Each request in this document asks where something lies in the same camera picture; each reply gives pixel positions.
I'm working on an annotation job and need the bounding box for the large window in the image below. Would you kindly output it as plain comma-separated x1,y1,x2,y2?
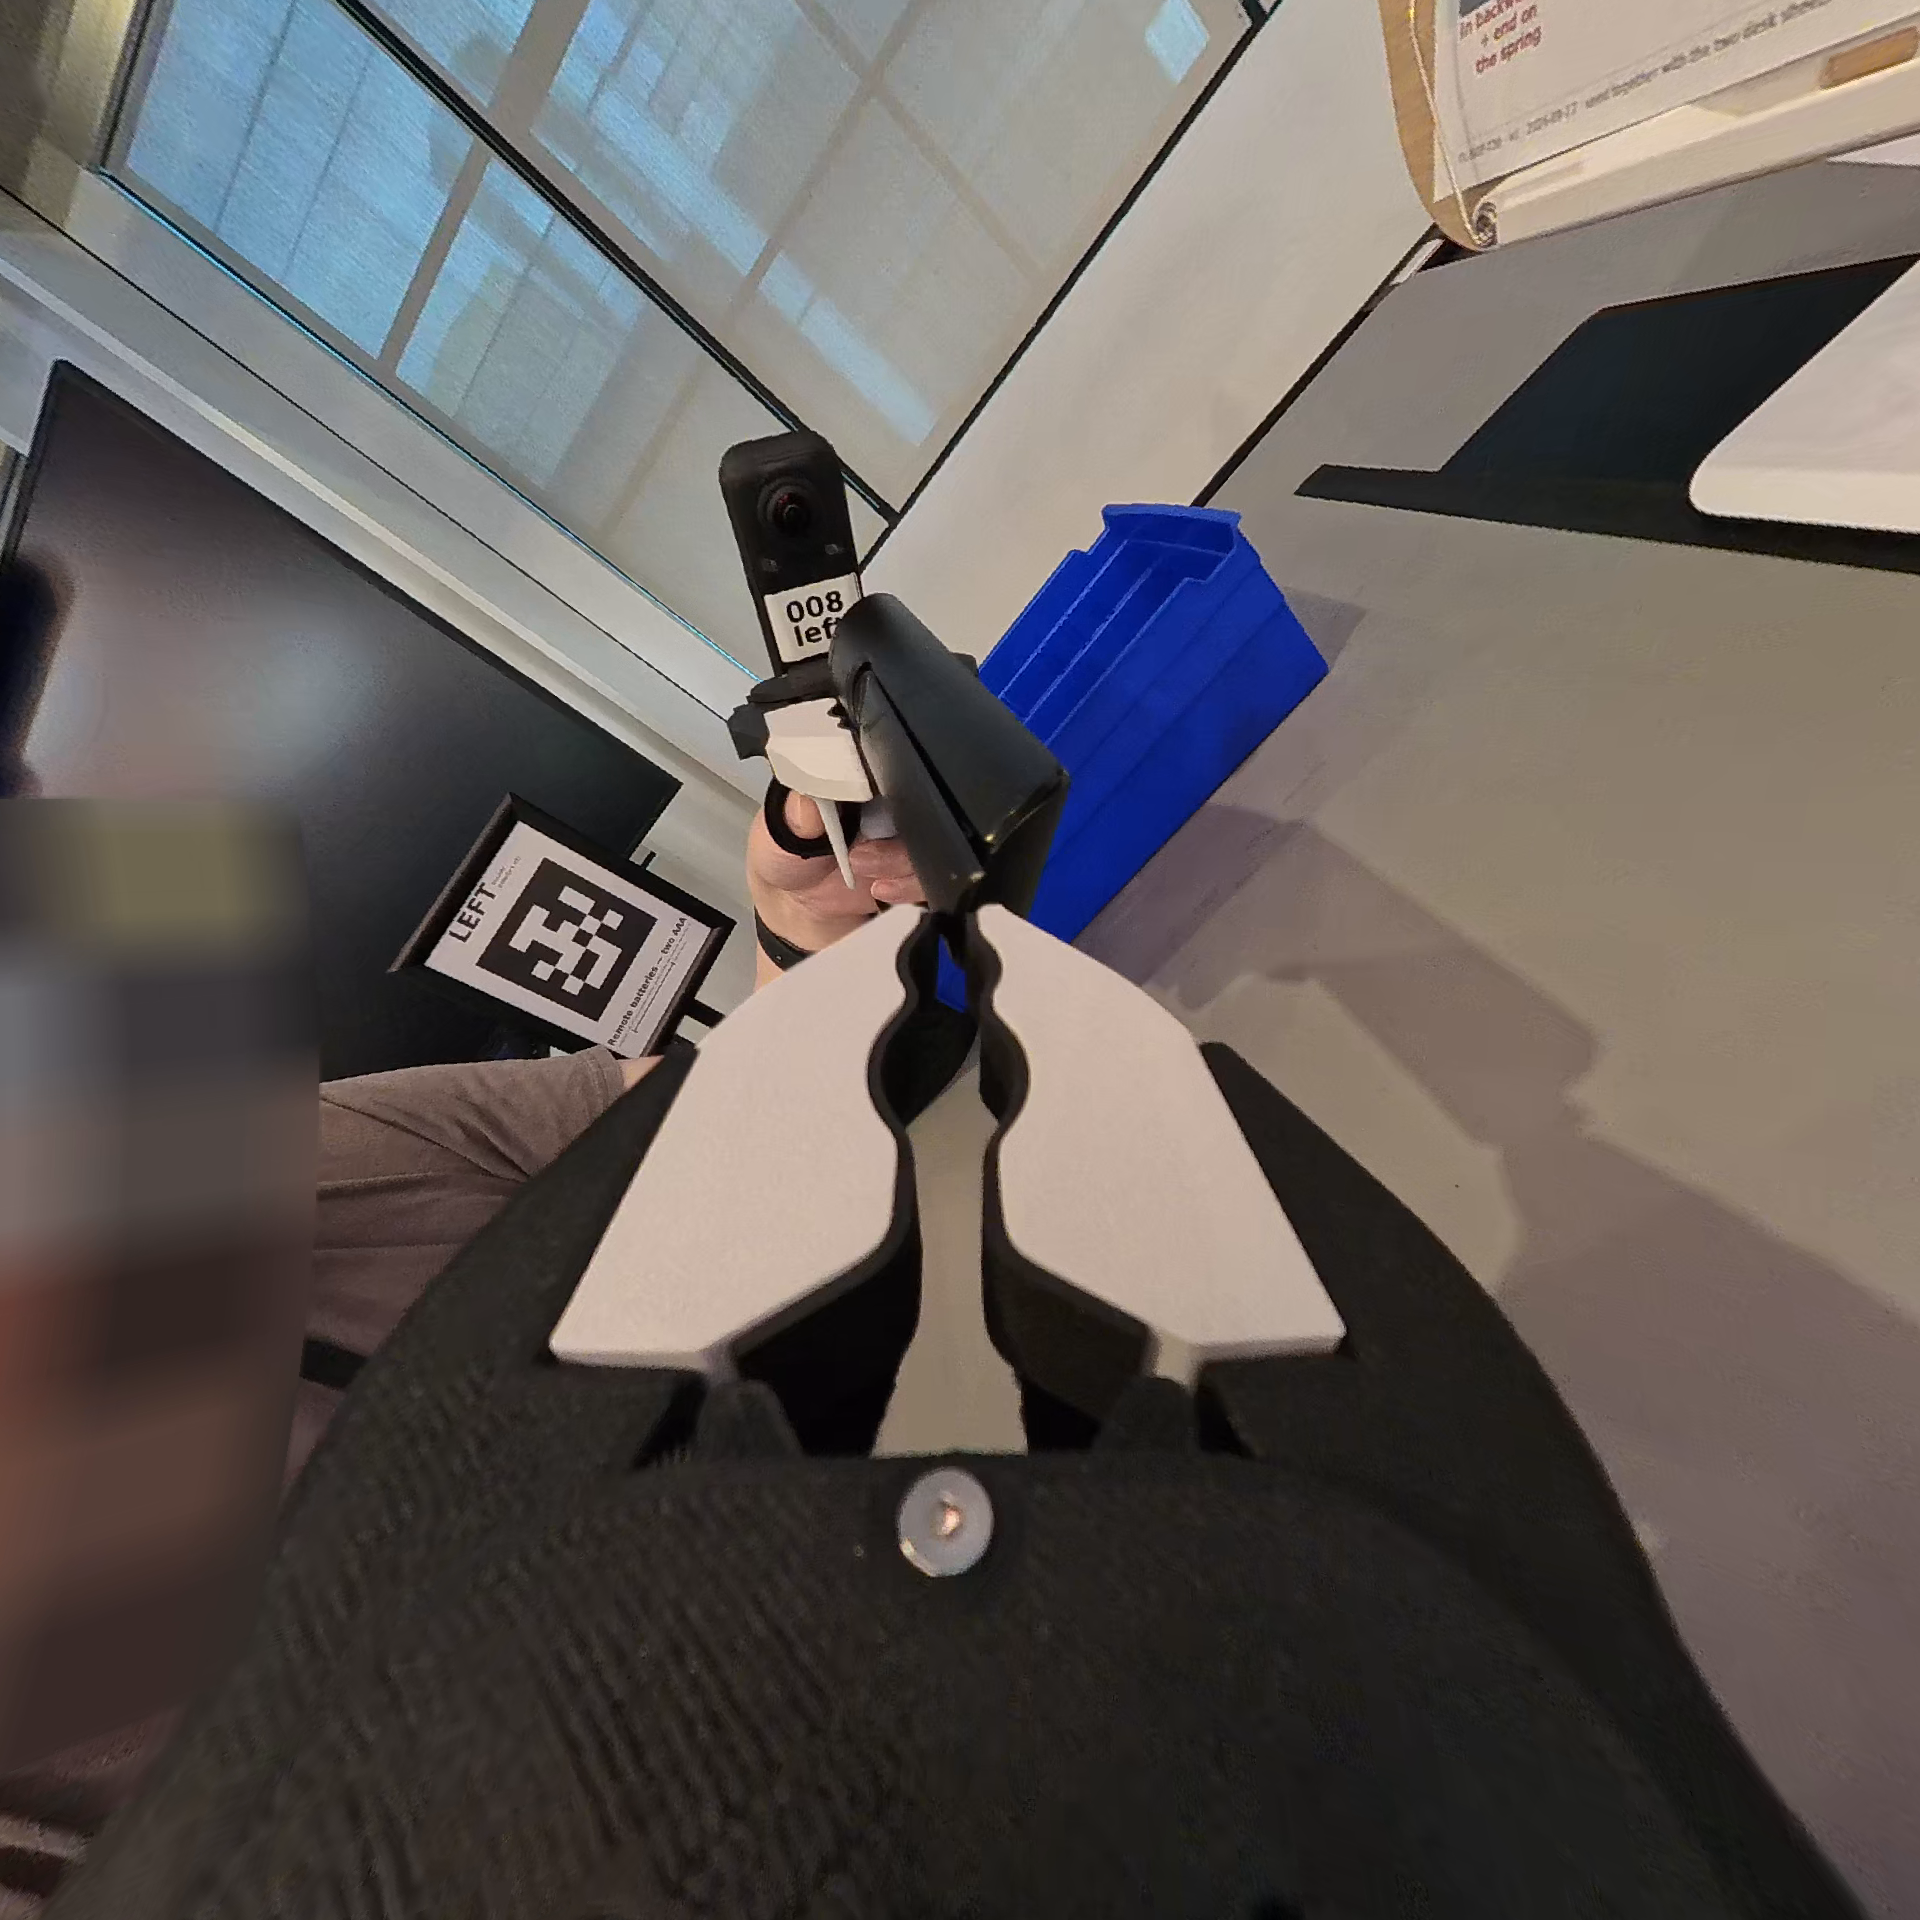
106,0,1262,677

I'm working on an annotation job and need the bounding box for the person's left hand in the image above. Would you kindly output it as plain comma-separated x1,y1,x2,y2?
745,785,938,969

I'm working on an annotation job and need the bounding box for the blue plastic bin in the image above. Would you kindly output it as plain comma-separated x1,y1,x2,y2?
976,504,1328,945

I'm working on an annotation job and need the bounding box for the black remote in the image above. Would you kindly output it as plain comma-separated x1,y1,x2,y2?
826,593,1070,916

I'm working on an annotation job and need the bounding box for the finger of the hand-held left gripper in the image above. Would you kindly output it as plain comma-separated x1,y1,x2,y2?
763,696,879,807

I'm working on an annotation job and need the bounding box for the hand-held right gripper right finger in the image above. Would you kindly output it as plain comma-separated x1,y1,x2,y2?
967,901,1354,1417

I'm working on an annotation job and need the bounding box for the white sign stand base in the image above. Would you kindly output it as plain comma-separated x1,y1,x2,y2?
1690,255,1920,536

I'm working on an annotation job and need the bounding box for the printed instruction poster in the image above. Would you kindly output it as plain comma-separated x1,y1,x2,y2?
1437,0,1920,183

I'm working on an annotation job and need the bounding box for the black framed marker sign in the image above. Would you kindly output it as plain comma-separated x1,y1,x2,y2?
391,796,737,1057

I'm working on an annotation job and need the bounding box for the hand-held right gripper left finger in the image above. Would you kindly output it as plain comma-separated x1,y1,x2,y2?
552,910,922,1417

